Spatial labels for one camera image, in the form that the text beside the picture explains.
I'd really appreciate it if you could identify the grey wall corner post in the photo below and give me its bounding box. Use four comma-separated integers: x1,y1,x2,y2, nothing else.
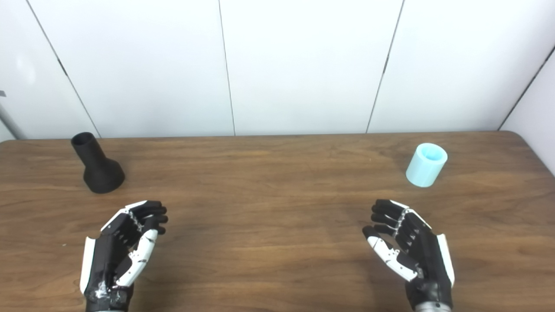
0,103,27,140

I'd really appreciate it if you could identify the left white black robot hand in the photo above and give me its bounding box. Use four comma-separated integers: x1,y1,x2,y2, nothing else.
79,200,169,309

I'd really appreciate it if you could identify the light-blue hose piece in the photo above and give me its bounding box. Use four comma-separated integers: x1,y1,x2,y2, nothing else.
405,143,448,188

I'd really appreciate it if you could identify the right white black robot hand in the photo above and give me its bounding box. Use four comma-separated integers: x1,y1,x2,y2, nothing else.
362,199,455,306

